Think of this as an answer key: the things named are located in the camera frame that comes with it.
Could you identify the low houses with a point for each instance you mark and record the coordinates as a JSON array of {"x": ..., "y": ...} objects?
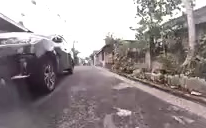
[{"x": 104, "y": 55}]

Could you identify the grey asphalt road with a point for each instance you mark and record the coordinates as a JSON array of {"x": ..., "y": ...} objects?
[{"x": 101, "y": 100}]

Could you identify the row of bushes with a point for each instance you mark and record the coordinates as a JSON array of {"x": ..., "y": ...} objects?
[{"x": 164, "y": 63}]

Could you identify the tall thin trees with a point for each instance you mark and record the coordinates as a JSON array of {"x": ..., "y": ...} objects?
[{"x": 157, "y": 23}]

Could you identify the black car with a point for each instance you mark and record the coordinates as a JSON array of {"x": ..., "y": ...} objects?
[{"x": 34, "y": 60}]

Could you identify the concrete kerb strip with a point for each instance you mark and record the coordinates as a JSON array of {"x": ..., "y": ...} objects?
[{"x": 177, "y": 96}]

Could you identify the pale pole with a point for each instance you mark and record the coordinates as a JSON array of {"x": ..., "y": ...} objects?
[{"x": 190, "y": 33}]

